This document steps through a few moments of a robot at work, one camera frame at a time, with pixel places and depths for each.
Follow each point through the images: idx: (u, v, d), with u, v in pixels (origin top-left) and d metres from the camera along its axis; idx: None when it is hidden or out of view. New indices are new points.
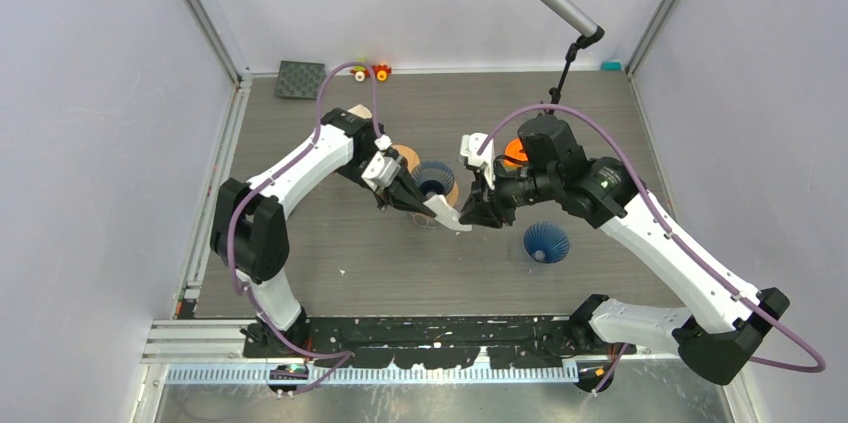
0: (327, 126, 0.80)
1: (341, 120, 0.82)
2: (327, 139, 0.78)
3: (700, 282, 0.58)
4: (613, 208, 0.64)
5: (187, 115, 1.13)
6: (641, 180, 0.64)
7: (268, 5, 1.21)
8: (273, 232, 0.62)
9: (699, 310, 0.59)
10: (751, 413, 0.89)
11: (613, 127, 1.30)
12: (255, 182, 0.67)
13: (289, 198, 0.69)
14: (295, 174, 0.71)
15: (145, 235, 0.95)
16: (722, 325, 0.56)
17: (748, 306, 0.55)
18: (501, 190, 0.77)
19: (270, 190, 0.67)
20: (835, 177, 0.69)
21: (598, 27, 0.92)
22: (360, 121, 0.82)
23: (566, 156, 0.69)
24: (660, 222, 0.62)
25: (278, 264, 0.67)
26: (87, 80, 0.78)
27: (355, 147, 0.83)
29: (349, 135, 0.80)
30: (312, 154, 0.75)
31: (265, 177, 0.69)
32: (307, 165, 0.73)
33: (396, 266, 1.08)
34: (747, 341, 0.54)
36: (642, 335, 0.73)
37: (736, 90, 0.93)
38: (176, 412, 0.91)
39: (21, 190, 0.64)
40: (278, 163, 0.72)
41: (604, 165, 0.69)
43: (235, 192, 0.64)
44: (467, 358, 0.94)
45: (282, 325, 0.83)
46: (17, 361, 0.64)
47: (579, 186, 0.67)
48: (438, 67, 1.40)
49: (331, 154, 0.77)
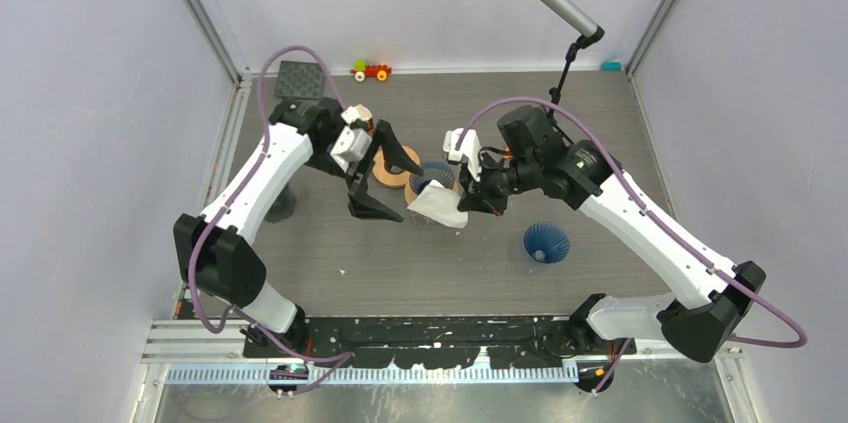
0: (280, 126, 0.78)
1: (291, 115, 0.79)
2: (279, 143, 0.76)
3: (676, 257, 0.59)
4: (587, 187, 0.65)
5: (187, 115, 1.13)
6: (614, 161, 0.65)
7: (269, 4, 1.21)
8: (237, 263, 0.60)
9: (677, 285, 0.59)
10: (751, 413, 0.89)
11: (613, 127, 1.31)
12: (209, 215, 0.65)
13: (250, 220, 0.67)
14: (251, 194, 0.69)
15: (145, 235, 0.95)
16: (698, 298, 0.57)
17: (723, 278, 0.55)
18: (488, 181, 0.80)
19: (227, 220, 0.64)
20: (835, 178, 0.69)
21: (598, 27, 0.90)
22: (313, 112, 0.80)
23: (543, 141, 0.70)
24: (634, 200, 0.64)
25: (256, 285, 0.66)
26: (87, 79, 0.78)
27: (315, 139, 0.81)
29: (302, 132, 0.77)
30: (265, 164, 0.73)
31: (219, 206, 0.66)
32: (263, 178, 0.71)
33: (395, 266, 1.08)
34: (723, 313, 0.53)
36: (635, 325, 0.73)
37: (736, 90, 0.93)
38: (176, 412, 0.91)
39: (22, 192, 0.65)
40: (233, 186, 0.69)
41: (581, 147, 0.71)
43: (190, 229, 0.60)
44: (467, 358, 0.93)
45: (280, 328, 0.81)
46: (18, 360, 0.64)
47: (556, 168, 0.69)
48: (438, 67, 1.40)
49: (286, 159, 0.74)
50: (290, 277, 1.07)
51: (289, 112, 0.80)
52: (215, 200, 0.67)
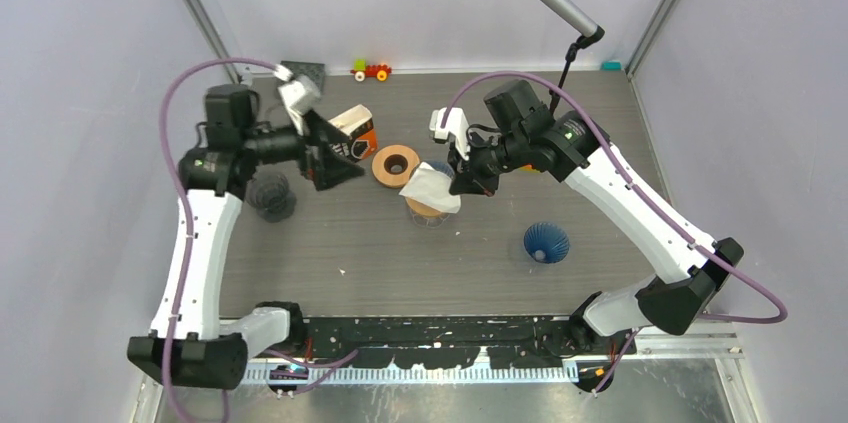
0: (194, 192, 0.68)
1: (199, 172, 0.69)
2: (202, 216, 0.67)
3: (658, 232, 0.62)
4: (574, 159, 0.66)
5: (186, 116, 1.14)
6: (603, 134, 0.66)
7: (269, 5, 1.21)
8: (217, 359, 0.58)
9: (657, 260, 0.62)
10: (751, 413, 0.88)
11: (613, 127, 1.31)
12: (161, 329, 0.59)
13: (209, 316, 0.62)
14: (197, 289, 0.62)
15: (144, 235, 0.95)
16: (677, 273, 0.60)
17: (703, 253, 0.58)
18: (476, 160, 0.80)
19: (181, 329, 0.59)
20: (836, 178, 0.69)
21: (598, 27, 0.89)
22: (224, 158, 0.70)
23: (529, 114, 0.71)
24: (621, 174, 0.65)
25: (246, 363, 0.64)
26: (87, 80, 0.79)
27: (236, 187, 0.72)
29: (223, 190, 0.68)
30: (198, 248, 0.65)
31: (168, 314, 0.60)
32: (203, 265, 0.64)
33: (396, 267, 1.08)
34: (700, 287, 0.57)
36: (621, 314, 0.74)
37: (736, 90, 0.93)
38: (176, 412, 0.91)
39: (21, 193, 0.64)
40: (171, 284, 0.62)
41: (571, 118, 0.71)
43: (146, 349, 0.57)
44: (467, 358, 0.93)
45: (281, 336, 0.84)
46: (19, 360, 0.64)
47: (544, 140, 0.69)
48: (438, 67, 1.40)
49: (214, 233, 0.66)
50: (290, 278, 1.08)
51: (196, 166, 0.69)
52: (160, 310, 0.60)
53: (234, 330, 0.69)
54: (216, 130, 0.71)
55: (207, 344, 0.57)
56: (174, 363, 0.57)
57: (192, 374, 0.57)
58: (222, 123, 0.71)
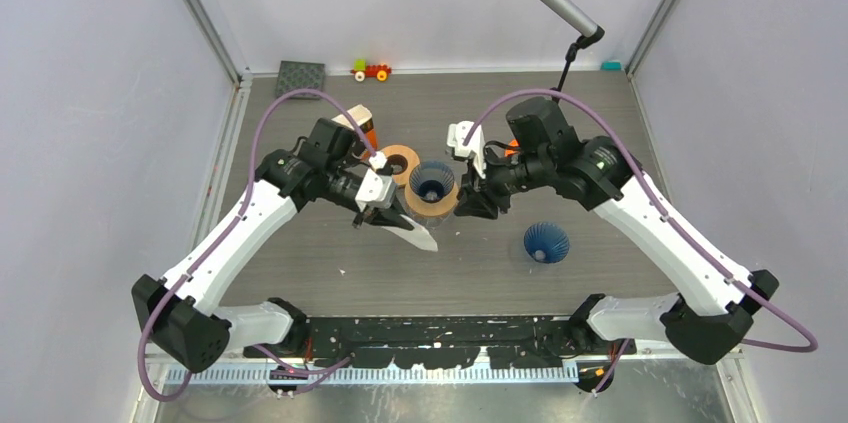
0: (261, 183, 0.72)
1: (276, 171, 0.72)
2: (258, 203, 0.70)
3: (695, 267, 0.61)
4: (608, 191, 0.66)
5: (186, 115, 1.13)
6: (637, 163, 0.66)
7: (269, 5, 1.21)
8: (197, 331, 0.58)
9: (692, 293, 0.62)
10: (751, 413, 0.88)
11: (613, 127, 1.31)
12: (171, 279, 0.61)
13: (213, 291, 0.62)
14: (216, 260, 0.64)
15: (144, 234, 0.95)
16: (714, 308, 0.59)
17: (740, 289, 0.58)
18: (493, 178, 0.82)
19: (185, 290, 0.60)
20: (836, 178, 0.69)
21: (598, 27, 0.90)
22: (302, 168, 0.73)
23: (558, 137, 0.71)
24: (656, 205, 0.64)
25: (217, 355, 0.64)
26: (88, 80, 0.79)
27: (298, 197, 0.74)
29: (285, 194, 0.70)
30: (238, 228, 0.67)
31: (182, 271, 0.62)
32: (232, 246, 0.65)
33: (396, 267, 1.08)
34: (739, 325, 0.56)
36: (635, 325, 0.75)
37: (737, 90, 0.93)
38: (176, 412, 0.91)
39: (22, 194, 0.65)
40: (201, 247, 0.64)
41: (600, 146, 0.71)
43: (150, 292, 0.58)
44: (467, 358, 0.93)
45: (275, 338, 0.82)
46: (19, 359, 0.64)
47: (574, 168, 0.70)
48: (438, 67, 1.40)
49: (260, 224, 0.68)
50: (289, 277, 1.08)
51: (278, 165, 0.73)
52: (179, 262, 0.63)
53: (226, 319, 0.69)
54: (311, 148, 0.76)
55: (197, 314, 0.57)
56: (165, 315, 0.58)
57: (171, 334, 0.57)
58: (319, 145, 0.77)
